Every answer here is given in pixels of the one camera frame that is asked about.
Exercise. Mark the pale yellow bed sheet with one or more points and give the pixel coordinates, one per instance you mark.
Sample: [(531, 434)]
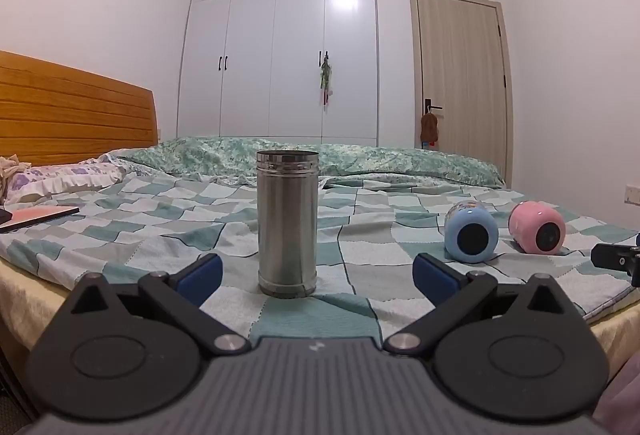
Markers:
[(30, 285)]

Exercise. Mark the green floral quilt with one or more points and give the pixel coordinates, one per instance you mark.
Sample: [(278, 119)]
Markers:
[(380, 161)]

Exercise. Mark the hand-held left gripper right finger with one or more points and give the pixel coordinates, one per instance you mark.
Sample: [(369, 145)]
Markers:
[(436, 277)]

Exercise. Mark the blue cup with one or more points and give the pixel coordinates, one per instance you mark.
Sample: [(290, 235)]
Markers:
[(472, 235)]

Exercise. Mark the green hanging ornament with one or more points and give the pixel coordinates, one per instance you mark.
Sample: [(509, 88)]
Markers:
[(326, 77)]

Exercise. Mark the beige crumpled cloth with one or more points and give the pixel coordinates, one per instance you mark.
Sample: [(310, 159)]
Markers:
[(11, 167)]

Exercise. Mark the pink flat book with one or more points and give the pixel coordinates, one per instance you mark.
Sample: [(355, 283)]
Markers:
[(37, 215)]

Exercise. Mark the wooden headboard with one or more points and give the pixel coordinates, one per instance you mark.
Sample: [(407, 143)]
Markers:
[(70, 115)]

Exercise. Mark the pink cloth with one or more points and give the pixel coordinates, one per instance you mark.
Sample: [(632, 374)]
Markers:
[(620, 400)]

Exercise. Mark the checkered green blanket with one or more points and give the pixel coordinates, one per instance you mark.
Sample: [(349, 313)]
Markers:
[(150, 220)]

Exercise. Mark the light wooden door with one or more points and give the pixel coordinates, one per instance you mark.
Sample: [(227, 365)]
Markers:
[(460, 80)]

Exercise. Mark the brown hanging pouch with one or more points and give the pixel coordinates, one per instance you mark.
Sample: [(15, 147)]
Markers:
[(429, 129)]

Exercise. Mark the purple floral pillow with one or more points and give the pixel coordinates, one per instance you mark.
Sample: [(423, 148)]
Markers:
[(65, 176)]

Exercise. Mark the pink cup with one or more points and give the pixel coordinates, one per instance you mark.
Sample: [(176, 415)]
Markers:
[(539, 227)]

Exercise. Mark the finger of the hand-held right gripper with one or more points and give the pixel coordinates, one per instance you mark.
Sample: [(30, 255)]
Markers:
[(616, 258)]

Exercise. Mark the stainless steel cup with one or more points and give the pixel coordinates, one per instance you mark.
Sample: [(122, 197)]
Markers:
[(287, 225)]

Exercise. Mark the white wardrobe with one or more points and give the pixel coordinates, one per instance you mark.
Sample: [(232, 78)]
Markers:
[(280, 45)]

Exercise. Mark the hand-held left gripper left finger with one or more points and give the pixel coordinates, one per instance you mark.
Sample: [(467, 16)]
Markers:
[(202, 277)]

